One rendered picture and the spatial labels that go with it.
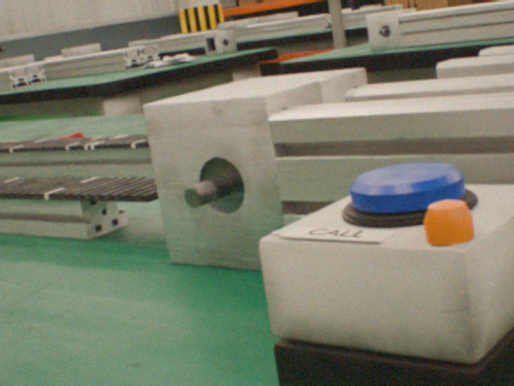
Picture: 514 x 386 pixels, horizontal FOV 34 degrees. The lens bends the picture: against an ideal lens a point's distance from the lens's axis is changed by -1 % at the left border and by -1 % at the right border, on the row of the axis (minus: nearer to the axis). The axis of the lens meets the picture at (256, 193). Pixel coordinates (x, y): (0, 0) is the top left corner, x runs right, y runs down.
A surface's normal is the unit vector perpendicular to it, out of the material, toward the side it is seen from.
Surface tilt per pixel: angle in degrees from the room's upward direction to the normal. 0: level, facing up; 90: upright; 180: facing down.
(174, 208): 90
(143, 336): 0
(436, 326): 90
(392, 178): 3
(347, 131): 90
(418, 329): 90
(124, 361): 0
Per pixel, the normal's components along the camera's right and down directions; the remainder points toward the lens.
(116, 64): -0.67, 0.25
